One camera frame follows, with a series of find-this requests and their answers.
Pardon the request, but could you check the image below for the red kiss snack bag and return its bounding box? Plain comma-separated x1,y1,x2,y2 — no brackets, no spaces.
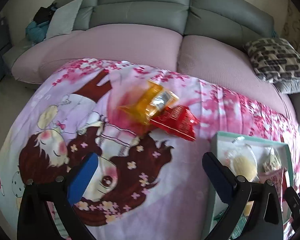
149,105,199,141

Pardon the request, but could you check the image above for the black bag on sofa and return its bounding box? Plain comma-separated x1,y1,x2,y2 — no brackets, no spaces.
33,3,57,24

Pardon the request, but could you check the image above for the orange cake packet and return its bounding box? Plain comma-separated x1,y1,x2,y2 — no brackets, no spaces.
119,80,179,125

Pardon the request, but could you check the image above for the grey cushion right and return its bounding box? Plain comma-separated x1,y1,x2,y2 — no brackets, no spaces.
274,80,300,94

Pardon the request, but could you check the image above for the pale green small packet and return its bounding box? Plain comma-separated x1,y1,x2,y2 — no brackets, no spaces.
262,147,282,173

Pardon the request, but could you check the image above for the pink knitted sofa cover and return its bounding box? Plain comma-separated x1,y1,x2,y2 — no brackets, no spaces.
12,24,297,122

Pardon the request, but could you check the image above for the pink purple snack bag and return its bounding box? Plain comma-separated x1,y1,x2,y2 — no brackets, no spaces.
258,167,285,204

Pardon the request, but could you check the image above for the light grey cushion left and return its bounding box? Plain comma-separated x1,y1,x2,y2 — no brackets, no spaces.
46,0,83,39

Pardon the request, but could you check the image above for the green white cardboard tray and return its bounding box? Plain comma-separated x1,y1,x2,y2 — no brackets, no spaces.
211,131,294,226

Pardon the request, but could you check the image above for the black white patterned cushion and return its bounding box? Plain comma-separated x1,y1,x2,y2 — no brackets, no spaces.
244,37,300,83

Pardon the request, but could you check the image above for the pink cartoon girl blanket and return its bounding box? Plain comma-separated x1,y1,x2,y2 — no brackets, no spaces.
0,59,300,239

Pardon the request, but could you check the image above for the teal cloth bundle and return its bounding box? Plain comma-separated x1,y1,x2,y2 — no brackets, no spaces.
25,21,50,44

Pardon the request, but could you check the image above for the clear bagged white bun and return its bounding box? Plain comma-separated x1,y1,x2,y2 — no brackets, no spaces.
224,136,257,182

